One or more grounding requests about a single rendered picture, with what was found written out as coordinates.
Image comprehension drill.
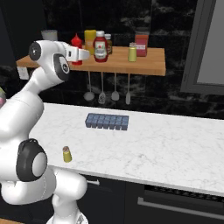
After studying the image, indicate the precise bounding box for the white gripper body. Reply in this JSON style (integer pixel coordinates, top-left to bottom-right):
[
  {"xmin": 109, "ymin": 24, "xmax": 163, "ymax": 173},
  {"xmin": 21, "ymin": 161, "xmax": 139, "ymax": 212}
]
[{"xmin": 76, "ymin": 47, "xmax": 91, "ymax": 62}]

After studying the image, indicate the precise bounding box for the red squeeze bottle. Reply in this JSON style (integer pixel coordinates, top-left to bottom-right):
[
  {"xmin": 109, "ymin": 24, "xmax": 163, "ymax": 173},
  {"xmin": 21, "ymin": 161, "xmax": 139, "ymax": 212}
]
[{"xmin": 71, "ymin": 32, "xmax": 84, "ymax": 66}]

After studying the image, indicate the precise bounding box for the yellow mustard bottle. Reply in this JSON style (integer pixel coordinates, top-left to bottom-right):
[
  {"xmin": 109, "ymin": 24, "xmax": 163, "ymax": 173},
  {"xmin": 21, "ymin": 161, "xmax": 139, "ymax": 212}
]
[{"xmin": 83, "ymin": 29, "xmax": 97, "ymax": 56}]

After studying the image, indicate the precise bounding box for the red ketchup bottle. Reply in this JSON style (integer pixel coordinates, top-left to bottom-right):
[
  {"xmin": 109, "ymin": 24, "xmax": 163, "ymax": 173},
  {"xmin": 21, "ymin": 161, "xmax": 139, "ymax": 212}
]
[{"xmin": 92, "ymin": 30, "xmax": 109, "ymax": 63}]

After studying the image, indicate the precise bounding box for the brown bottle with white cap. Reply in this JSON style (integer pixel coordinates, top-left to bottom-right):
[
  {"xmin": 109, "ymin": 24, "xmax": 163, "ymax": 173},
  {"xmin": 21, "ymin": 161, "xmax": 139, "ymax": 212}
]
[{"xmin": 104, "ymin": 33, "xmax": 114, "ymax": 55}]

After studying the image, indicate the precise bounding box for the yellow-green shaker with grey lid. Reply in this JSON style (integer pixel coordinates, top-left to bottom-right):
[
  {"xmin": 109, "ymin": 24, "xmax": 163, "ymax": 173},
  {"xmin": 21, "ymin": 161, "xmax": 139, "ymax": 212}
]
[{"xmin": 128, "ymin": 42, "xmax": 138, "ymax": 63}]

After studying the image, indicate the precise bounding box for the yellow-green shaker with brown lid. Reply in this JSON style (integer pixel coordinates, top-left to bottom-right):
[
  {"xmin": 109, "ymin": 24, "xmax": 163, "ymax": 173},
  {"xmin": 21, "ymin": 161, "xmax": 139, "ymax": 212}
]
[{"xmin": 61, "ymin": 145, "xmax": 73, "ymax": 164}]

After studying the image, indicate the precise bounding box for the hanging metal ladle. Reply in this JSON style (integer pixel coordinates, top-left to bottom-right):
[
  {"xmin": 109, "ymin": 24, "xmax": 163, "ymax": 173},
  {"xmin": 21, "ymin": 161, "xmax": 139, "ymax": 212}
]
[{"xmin": 83, "ymin": 71, "xmax": 96, "ymax": 102}]

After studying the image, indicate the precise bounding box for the hanging metal slotted spoon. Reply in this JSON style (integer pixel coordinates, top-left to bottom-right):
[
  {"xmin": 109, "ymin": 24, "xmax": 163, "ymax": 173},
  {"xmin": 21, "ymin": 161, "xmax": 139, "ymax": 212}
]
[{"xmin": 97, "ymin": 72, "xmax": 107, "ymax": 105}]

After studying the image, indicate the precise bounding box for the hanging metal spatula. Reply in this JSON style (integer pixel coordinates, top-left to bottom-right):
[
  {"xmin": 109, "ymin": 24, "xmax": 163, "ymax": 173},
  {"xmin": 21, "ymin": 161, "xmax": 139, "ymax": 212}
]
[{"xmin": 110, "ymin": 73, "xmax": 121, "ymax": 102}]

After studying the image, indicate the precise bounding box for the red box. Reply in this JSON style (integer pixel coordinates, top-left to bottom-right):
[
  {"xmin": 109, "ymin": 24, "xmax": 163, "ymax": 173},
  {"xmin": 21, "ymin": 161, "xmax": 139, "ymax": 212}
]
[{"xmin": 134, "ymin": 31, "xmax": 150, "ymax": 58}]

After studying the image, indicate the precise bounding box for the hanging narrow metal utensil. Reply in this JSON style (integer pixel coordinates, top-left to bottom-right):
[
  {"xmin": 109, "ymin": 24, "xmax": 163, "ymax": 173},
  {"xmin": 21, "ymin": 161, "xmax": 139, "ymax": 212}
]
[{"xmin": 125, "ymin": 73, "xmax": 132, "ymax": 106}]

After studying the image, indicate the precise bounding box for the blue ice cube tray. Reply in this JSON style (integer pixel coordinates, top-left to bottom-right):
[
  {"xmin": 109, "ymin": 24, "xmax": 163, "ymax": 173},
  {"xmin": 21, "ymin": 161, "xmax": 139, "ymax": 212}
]
[{"xmin": 84, "ymin": 112, "xmax": 130, "ymax": 131}]

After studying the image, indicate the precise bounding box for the green and pink object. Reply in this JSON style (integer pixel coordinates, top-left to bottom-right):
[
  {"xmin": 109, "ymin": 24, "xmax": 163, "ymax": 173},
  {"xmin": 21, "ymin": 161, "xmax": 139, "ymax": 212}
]
[{"xmin": 0, "ymin": 87, "xmax": 7, "ymax": 107}]

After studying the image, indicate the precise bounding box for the grey framed panel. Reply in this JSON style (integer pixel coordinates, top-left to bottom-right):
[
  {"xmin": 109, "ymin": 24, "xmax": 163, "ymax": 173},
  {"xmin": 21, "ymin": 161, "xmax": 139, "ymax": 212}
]
[{"xmin": 179, "ymin": 0, "xmax": 224, "ymax": 96}]

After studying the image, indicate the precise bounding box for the dark drawer front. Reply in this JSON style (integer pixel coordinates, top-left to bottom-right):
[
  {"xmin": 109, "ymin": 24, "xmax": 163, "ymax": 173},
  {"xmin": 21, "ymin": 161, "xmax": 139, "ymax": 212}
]
[{"xmin": 76, "ymin": 174, "xmax": 127, "ymax": 224}]

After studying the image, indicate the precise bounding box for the black oven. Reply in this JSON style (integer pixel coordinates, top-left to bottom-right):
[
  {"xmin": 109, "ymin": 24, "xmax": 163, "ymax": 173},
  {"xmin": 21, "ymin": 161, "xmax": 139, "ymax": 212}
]
[{"xmin": 124, "ymin": 181, "xmax": 224, "ymax": 224}]

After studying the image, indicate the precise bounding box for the white wall outlet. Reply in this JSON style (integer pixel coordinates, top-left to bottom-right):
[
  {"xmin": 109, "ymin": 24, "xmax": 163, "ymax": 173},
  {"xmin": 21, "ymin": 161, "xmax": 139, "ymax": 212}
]
[{"xmin": 17, "ymin": 66, "xmax": 31, "ymax": 81}]

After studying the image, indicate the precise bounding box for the wooden wall shelf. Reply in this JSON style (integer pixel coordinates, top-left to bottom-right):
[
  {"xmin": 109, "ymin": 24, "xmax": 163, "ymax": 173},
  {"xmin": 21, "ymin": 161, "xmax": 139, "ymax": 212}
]
[{"xmin": 16, "ymin": 45, "xmax": 167, "ymax": 77}]

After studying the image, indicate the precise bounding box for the silver drawer handle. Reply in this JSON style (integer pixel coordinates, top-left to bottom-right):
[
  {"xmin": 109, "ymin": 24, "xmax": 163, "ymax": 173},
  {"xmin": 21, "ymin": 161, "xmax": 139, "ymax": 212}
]
[{"xmin": 85, "ymin": 178, "xmax": 101, "ymax": 186}]

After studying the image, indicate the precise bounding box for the silver oven handle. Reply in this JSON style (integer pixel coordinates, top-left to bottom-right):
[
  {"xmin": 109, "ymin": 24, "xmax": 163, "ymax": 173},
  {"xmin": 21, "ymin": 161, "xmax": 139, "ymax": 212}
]
[{"xmin": 136, "ymin": 196, "xmax": 224, "ymax": 221}]

